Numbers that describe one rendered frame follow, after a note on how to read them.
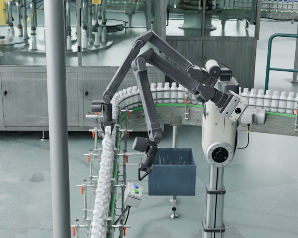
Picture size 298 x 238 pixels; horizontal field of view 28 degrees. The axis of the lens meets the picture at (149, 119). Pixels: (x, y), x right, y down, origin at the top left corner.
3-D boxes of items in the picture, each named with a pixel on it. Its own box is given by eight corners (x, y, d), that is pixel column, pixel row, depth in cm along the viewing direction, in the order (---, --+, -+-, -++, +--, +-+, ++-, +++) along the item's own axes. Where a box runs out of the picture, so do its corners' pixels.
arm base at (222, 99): (231, 90, 317) (219, 109, 320) (218, 83, 316) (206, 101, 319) (234, 95, 309) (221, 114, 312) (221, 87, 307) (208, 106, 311)
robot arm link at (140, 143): (162, 132, 298) (157, 134, 306) (141, 125, 295) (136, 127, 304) (156, 155, 295) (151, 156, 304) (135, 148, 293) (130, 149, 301)
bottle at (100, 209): (106, 235, 285) (106, 205, 280) (106, 242, 280) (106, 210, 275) (93, 236, 285) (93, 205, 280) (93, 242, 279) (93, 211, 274)
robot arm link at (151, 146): (160, 147, 297) (159, 143, 302) (147, 143, 295) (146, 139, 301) (155, 159, 299) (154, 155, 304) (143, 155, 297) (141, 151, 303)
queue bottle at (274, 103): (279, 110, 482) (280, 90, 476) (276, 112, 477) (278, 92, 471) (272, 109, 484) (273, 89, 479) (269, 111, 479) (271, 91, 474)
